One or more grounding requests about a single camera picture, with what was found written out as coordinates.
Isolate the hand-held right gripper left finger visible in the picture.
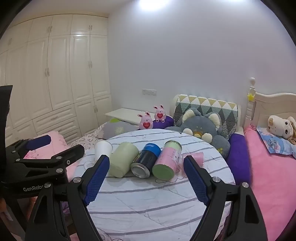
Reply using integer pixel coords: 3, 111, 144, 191
24, 154, 110, 241

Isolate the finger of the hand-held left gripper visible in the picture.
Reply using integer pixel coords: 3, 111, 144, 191
6, 135, 52, 163
14, 144, 85, 183

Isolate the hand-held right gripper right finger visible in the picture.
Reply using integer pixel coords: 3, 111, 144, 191
183, 155, 269, 241

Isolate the pink cup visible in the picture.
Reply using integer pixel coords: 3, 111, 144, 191
183, 152, 205, 173

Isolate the pale green cup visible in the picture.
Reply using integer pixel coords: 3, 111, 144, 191
109, 142, 140, 178

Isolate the white foam cup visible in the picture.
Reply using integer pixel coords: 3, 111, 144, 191
94, 140, 113, 163

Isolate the pink fleece blanket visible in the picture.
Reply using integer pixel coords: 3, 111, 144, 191
23, 131, 85, 160
233, 123, 296, 241

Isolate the heart print bedsheet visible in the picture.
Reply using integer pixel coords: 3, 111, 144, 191
67, 128, 109, 154

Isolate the pink can with green lid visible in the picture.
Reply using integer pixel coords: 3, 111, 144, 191
152, 140, 183, 181

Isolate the purple pillow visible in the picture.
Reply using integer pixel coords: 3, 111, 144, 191
153, 115, 174, 130
226, 133, 251, 183

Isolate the round striped covered table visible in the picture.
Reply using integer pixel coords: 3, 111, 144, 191
74, 129, 236, 241

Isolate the blue metal can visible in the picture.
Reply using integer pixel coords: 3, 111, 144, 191
131, 143, 161, 178

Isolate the grey pillow with green print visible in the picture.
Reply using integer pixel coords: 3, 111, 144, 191
98, 118, 141, 141

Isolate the grey cat plush toy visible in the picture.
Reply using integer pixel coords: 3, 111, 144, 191
165, 109, 231, 159

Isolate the small white table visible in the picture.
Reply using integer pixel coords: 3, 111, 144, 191
103, 108, 148, 122

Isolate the cream white wardrobe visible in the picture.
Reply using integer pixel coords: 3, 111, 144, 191
0, 14, 112, 149

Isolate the pink bunny plush toy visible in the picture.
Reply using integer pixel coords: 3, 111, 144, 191
154, 105, 166, 123
138, 112, 154, 130

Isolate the triangle pattern quilted cushion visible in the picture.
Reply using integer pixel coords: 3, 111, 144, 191
173, 94, 238, 139

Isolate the blue cartoon pillow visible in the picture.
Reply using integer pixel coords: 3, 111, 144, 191
257, 126, 296, 159

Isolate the beige dog plush toy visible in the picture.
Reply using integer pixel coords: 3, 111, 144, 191
268, 115, 296, 145

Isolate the cream bed headboard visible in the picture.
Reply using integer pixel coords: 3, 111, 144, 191
245, 77, 296, 127

